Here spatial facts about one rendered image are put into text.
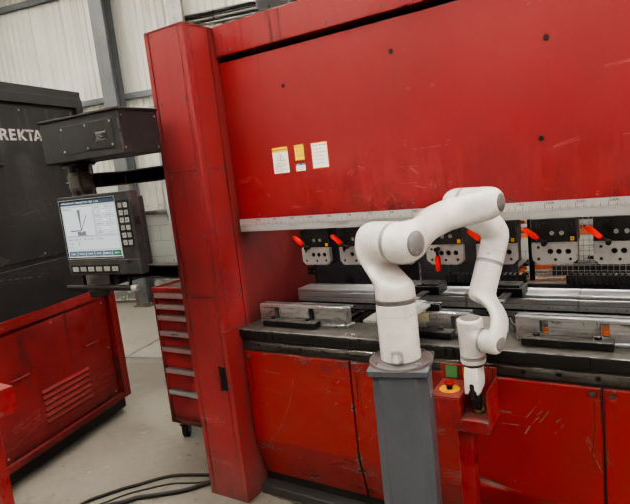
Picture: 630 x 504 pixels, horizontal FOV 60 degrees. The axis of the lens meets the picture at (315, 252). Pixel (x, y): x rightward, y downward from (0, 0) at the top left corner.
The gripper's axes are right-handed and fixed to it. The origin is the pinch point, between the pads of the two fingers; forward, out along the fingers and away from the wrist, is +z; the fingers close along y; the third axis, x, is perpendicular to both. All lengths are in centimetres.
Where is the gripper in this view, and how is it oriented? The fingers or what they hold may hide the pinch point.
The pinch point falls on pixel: (477, 403)
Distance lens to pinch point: 203.2
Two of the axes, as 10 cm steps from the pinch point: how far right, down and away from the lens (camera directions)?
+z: 1.5, 9.6, 2.2
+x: 8.6, -0.2, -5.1
